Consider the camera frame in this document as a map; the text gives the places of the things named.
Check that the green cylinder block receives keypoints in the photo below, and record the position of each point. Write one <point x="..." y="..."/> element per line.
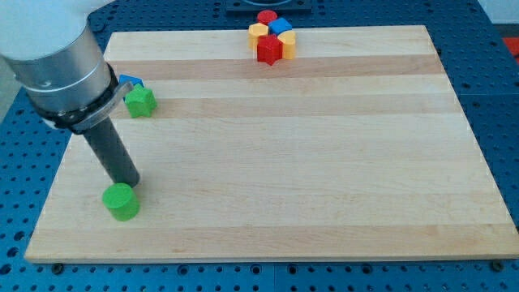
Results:
<point x="121" y="201"/>

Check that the blue block behind arm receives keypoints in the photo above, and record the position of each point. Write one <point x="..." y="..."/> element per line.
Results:
<point x="129" y="78"/>

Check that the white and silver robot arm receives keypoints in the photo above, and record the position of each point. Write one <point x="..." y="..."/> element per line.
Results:
<point x="55" y="56"/>

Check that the wooden board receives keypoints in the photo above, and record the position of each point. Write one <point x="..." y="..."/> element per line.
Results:
<point x="356" y="150"/>

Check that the red star block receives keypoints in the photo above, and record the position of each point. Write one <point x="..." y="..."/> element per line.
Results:
<point x="269" y="49"/>

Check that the yellow heart block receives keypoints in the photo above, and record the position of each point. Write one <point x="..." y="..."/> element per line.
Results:
<point x="289" y="44"/>

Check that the yellow hexagon block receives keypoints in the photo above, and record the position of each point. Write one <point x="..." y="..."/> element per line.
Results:
<point x="255" y="31"/>

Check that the blue cube block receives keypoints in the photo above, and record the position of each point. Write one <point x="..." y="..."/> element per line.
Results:
<point x="279" y="26"/>

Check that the green star block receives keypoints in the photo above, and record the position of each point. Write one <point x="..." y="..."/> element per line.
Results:
<point x="140" y="102"/>

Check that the red cylinder block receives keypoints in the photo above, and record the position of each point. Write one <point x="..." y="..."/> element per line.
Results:
<point x="266" y="16"/>

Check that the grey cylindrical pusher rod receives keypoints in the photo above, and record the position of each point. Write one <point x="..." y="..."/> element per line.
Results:
<point x="111" y="153"/>

